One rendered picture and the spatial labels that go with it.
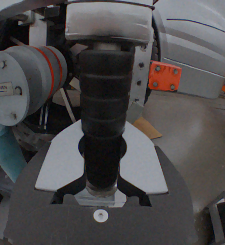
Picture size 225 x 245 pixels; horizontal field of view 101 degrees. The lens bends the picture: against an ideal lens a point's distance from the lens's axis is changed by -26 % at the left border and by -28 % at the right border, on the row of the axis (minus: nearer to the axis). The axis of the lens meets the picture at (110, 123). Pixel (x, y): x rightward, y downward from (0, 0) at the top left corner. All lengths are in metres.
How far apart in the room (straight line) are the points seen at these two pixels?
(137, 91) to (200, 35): 0.51
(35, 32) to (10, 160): 0.34
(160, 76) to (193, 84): 0.40
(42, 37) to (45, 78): 0.14
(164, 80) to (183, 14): 0.43
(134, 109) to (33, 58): 0.25
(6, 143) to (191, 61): 0.77
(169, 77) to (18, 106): 0.32
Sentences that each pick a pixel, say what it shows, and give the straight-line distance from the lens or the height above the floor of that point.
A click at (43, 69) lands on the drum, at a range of 0.23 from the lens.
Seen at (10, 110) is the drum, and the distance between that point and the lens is 0.22.
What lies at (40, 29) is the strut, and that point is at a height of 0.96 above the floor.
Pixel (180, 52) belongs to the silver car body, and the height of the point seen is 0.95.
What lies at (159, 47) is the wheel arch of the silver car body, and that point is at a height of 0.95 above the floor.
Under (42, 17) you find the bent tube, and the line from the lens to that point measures 0.33.
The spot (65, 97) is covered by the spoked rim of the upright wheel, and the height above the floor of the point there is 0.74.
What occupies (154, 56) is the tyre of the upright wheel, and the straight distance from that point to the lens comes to 0.40.
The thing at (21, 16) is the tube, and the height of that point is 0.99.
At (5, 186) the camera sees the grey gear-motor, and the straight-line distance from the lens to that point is 0.71.
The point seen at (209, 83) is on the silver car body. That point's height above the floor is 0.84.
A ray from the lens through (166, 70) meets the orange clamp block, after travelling 0.33.
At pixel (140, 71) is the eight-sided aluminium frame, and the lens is 0.31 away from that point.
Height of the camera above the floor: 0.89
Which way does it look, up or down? 31 degrees down
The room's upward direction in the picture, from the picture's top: 4 degrees clockwise
